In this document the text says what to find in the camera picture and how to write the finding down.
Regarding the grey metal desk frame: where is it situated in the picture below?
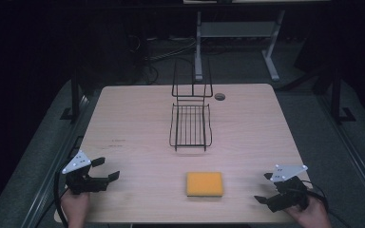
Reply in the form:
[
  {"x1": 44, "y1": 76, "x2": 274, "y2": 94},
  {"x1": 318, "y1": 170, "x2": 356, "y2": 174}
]
[{"x1": 193, "y1": 9, "x2": 286, "y2": 83}]

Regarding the black wire rack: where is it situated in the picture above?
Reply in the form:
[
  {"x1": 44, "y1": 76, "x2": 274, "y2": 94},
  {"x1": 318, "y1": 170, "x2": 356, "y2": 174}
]
[{"x1": 168, "y1": 56, "x2": 214, "y2": 153}]

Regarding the black metal stand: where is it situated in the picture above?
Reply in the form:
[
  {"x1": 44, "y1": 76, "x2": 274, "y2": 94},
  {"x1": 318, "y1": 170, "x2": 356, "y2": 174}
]
[
  {"x1": 59, "y1": 66, "x2": 86, "y2": 124},
  {"x1": 328, "y1": 66, "x2": 357, "y2": 125}
]

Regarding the person's right hand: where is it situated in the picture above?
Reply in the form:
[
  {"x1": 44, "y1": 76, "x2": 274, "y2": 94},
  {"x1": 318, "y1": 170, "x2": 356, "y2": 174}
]
[{"x1": 284, "y1": 195, "x2": 333, "y2": 228}]

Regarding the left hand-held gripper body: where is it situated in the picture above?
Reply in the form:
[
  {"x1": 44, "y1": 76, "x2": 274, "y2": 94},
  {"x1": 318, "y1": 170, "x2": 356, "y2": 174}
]
[{"x1": 61, "y1": 150, "x2": 110, "y2": 195}]

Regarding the yellow sponge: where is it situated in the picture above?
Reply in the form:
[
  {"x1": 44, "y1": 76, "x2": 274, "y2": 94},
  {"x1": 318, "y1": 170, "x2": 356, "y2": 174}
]
[{"x1": 185, "y1": 171, "x2": 224, "y2": 198}]

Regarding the person's left hand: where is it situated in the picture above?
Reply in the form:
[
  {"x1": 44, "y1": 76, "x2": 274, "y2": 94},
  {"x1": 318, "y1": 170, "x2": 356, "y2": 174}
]
[{"x1": 60, "y1": 189, "x2": 91, "y2": 228}]

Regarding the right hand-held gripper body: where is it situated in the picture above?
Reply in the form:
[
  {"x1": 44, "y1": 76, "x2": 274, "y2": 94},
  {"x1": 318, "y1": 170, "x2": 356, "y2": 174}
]
[{"x1": 267, "y1": 163, "x2": 310, "y2": 214}]

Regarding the black cable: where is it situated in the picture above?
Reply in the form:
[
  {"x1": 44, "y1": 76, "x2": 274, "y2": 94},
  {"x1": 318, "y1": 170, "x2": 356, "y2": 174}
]
[
  {"x1": 53, "y1": 160, "x2": 71, "y2": 228},
  {"x1": 298, "y1": 179, "x2": 353, "y2": 228}
]

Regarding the grey metal rail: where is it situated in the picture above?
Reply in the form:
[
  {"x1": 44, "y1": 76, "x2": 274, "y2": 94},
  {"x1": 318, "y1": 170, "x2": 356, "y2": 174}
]
[
  {"x1": 317, "y1": 93, "x2": 365, "y2": 205},
  {"x1": 20, "y1": 94, "x2": 91, "y2": 228}
]

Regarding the bundle of floor cables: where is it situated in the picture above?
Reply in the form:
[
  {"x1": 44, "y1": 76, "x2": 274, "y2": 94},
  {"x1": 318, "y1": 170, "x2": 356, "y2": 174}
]
[{"x1": 125, "y1": 33, "x2": 198, "y2": 86}]

